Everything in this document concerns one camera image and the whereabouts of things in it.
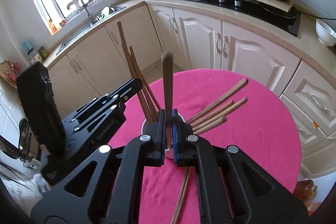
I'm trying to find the pink utensil cup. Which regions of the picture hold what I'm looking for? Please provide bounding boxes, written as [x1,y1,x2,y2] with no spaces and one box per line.
[141,112,185,159]

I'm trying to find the black gas hob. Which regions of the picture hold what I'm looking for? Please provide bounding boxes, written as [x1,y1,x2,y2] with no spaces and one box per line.
[182,0,301,37]

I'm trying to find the pink tablecloth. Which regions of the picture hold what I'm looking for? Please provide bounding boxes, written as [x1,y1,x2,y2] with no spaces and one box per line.
[107,68,302,224]

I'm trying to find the wooden cutting board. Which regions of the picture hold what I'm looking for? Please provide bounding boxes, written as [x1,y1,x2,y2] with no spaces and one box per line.
[0,60,22,89]

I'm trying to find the orange bottle on sill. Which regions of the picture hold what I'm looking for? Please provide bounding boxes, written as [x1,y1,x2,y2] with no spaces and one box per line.
[48,19,58,35]

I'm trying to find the steel kitchen sink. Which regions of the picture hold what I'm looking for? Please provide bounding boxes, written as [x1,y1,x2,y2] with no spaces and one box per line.
[57,5,125,55]

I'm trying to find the orange plastic bag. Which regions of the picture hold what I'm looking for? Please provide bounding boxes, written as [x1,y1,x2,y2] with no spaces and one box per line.
[293,180,318,202]

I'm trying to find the white ceramic bowl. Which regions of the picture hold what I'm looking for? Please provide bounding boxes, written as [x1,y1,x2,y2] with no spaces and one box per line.
[315,19,336,47]

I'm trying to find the chrome faucet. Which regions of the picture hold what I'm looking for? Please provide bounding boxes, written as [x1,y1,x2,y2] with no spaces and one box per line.
[67,0,97,26]

